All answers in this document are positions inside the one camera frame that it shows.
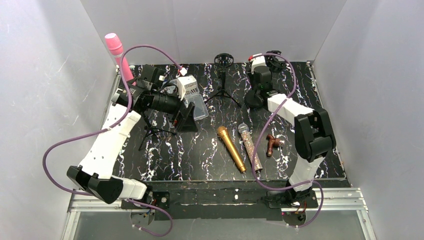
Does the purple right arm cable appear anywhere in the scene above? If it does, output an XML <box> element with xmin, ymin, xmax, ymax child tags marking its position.
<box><xmin>250</xmin><ymin>52</ymin><xmax>325</xmax><ymax>229</ymax></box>

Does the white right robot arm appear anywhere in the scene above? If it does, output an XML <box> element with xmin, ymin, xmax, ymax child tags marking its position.
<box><xmin>245</xmin><ymin>66</ymin><xmax>336</xmax><ymax>193</ymax></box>

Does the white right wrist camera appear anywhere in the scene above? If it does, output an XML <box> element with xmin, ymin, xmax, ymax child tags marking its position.
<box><xmin>248</xmin><ymin>53</ymin><xmax>267</xmax><ymax>74</ymax></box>

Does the black round-base microphone stand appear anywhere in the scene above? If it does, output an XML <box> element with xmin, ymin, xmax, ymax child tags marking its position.
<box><xmin>244</xmin><ymin>50</ymin><xmax>286</xmax><ymax>109</ymax></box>

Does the clear plastic screw box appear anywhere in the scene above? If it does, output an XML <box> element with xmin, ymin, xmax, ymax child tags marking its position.
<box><xmin>166</xmin><ymin>78</ymin><xmax>209</xmax><ymax>121</ymax></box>

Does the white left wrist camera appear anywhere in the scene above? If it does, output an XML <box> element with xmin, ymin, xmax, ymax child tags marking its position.
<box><xmin>176</xmin><ymin>75</ymin><xmax>200</xmax><ymax>100</ymax></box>

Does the small black tripod stand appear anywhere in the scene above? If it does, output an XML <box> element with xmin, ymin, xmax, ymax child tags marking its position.
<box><xmin>138</xmin><ymin>112</ymin><xmax>177</xmax><ymax>151</ymax></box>

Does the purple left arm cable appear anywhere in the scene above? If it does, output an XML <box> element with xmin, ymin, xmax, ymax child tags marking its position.
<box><xmin>42</xmin><ymin>44</ymin><xmax>188</xmax><ymax>238</ymax></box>

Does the glitter silver-head microphone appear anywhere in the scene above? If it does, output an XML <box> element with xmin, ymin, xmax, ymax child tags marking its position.
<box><xmin>237</xmin><ymin>122</ymin><xmax>263</xmax><ymax>173</ymax></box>

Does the gold microphone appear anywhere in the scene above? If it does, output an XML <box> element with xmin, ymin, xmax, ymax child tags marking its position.
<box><xmin>217</xmin><ymin>125</ymin><xmax>247</xmax><ymax>174</ymax></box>

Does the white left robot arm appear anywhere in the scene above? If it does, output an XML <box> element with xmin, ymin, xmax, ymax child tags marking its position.
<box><xmin>66</xmin><ymin>65</ymin><xmax>198</xmax><ymax>204</ymax></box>

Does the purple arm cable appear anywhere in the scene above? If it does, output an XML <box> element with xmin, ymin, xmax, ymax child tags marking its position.
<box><xmin>42</xmin><ymin>44</ymin><xmax>188</xmax><ymax>238</ymax></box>
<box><xmin>250</xmin><ymin>52</ymin><xmax>325</xmax><ymax>229</ymax></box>

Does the pink microphone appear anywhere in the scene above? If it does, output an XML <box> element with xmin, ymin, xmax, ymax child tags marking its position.
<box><xmin>104</xmin><ymin>32</ymin><xmax>134</xmax><ymax>81</ymax></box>

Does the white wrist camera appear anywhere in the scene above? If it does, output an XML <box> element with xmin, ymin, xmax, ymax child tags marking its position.
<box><xmin>248</xmin><ymin>53</ymin><xmax>267</xmax><ymax>74</ymax></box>
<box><xmin>176</xmin><ymin>75</ymin><xmax>200</xmax><ymax>100</ymax></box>

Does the black tripod microphone stand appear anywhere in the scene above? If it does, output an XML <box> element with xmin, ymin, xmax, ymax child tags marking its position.
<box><xmin>204</xmin><ymin>53</ymin><xmax>242</xmax><ymax>108</ymax></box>

